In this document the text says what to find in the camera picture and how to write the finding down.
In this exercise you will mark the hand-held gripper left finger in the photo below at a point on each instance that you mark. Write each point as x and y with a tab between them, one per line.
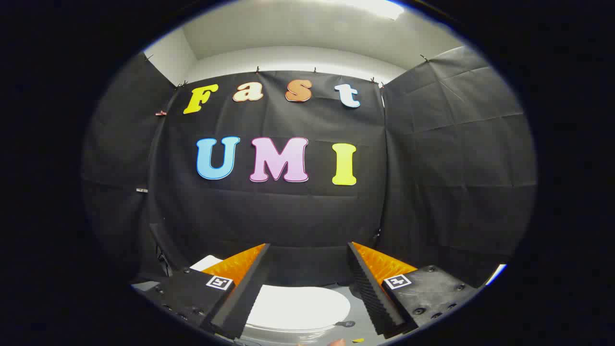
242	300

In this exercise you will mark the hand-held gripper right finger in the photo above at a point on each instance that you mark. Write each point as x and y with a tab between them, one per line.
372	298

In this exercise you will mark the white toilet tank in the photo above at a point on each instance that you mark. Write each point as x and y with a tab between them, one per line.
205	263

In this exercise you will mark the black backdrop cloth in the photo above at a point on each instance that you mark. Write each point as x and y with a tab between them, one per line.
288	211

